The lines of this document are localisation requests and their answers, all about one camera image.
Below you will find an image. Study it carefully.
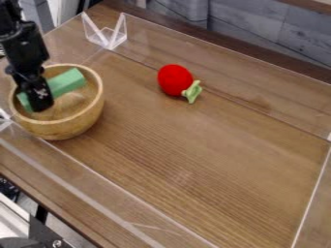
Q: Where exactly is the light wooden bowl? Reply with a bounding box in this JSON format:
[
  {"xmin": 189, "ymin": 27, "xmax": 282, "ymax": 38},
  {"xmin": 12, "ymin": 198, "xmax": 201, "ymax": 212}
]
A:
[{"xmin": 8, "ymin": 64, "xmax": 104, "ymax": 140}]

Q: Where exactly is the green rectangular block stick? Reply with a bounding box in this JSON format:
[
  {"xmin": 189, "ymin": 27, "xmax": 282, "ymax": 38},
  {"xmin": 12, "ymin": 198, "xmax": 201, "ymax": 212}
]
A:
[{"xmin": 16, "ymin": 68, "xmax": 87, "ymax": 112}]

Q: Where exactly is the red plush strawberry toy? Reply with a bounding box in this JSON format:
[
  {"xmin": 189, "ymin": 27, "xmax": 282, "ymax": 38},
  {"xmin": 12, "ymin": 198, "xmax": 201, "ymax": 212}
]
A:
[{"xmin": 157, "ymin": 64, "xmax": 203, "ymax": 104}]

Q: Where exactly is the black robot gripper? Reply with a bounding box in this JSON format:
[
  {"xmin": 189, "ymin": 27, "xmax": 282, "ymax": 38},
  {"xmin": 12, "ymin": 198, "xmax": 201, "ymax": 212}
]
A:
[{"xmin": 0, "ymin": 0, "xmax": 55, "ymax": 112}]

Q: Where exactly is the grey post behind table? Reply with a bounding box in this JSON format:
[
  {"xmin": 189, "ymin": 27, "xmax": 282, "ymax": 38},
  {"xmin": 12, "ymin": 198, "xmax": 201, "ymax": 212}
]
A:
[{"xmin": 20, "ymin": 0, "xmax": 55, "ymax": 33}]

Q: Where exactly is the clear acrylic table barrier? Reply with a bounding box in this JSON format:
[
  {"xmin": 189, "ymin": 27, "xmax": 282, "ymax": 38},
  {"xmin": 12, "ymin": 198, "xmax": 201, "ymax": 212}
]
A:
[{"xmin": 0, "ymin": 16, "xmax": 331, "ymax": 248}]

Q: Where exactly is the clear acrylic corner bracket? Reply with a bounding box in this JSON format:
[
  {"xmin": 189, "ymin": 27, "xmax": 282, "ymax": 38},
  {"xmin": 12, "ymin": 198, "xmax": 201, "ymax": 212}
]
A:
[{"xmin": 81, "ymin": 12, "xmax": 128, "ymax": 50}]

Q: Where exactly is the black table clamp mount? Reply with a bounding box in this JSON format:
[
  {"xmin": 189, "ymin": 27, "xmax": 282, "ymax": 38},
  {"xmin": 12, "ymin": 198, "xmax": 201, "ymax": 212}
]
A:
[{"xmin": 0, "ymin": 204, "xmax": 75, "ymax": 248}]

